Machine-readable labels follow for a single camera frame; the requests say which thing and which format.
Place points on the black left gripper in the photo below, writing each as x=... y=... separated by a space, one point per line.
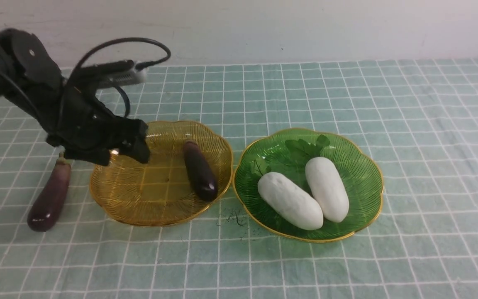
x=89 y=131

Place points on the purple eggplant front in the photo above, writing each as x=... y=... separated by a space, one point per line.
x=201 y=178

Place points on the purple eggplant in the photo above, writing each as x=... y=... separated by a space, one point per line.
x=201 y=178
x=47 y=207

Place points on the white radish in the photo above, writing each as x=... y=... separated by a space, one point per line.
x=323 y=178
x=287 y=199

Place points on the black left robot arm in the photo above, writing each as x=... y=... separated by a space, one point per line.
x=30 y=79

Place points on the yellow glass plate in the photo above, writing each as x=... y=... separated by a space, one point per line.
x=158 y=193

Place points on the green glass plate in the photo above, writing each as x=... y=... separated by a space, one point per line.
x=287 y=152

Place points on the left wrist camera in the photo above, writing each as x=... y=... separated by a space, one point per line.
x=109 y=75

